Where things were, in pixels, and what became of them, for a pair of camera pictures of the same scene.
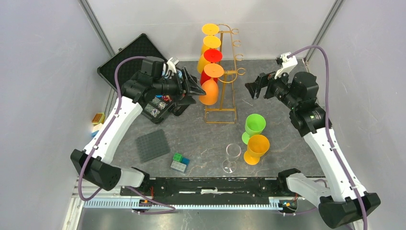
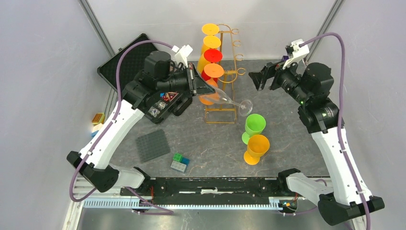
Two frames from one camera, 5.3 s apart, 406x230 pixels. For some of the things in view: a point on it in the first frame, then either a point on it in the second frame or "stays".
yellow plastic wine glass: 209,42 stays
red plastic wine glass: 211,55 stays
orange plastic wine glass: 210,86 stays
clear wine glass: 233,151 to 208,92
